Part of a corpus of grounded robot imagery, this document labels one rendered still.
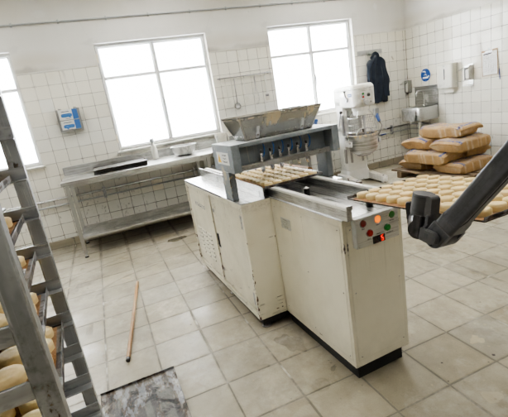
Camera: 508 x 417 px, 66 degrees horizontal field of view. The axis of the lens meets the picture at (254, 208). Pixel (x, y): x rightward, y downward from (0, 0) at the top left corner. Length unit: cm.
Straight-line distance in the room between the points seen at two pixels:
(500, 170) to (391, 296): 117
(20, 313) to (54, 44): 497
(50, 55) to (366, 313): 458
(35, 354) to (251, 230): 180
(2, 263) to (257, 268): 193
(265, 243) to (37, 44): 393
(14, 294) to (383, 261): 162
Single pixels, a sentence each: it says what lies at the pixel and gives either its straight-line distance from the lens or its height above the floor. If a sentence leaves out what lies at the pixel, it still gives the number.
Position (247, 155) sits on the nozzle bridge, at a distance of 232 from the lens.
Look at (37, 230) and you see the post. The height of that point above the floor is 119.
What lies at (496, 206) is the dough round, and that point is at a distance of 127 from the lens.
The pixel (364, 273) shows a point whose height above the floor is 56.
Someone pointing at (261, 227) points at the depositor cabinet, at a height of 68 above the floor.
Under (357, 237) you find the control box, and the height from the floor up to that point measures 76.
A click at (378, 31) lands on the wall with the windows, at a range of 698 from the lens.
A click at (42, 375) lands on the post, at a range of 64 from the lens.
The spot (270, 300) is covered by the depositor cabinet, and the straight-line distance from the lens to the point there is 252.
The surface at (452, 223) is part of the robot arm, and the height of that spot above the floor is 103.
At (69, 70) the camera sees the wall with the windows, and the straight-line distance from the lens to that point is 541.
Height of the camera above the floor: 139
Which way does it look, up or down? 15 degrees down
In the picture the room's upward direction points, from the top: 9 degrees counter-clockwise
